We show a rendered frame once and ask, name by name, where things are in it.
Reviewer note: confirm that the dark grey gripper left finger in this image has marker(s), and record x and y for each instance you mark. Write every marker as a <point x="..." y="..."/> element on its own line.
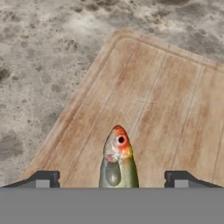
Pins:
<point x="46" y="176"/>

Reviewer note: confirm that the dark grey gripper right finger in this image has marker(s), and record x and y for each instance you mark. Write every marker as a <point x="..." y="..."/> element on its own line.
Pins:
<point x="176" y="176"/>

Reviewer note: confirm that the green fish with orange head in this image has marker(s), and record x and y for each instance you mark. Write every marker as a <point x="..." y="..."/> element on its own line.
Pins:
<point x="119" y="163"/>

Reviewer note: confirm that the wooden cutting board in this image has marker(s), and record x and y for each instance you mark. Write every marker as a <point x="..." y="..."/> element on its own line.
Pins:
<point x="163" y="116"/>

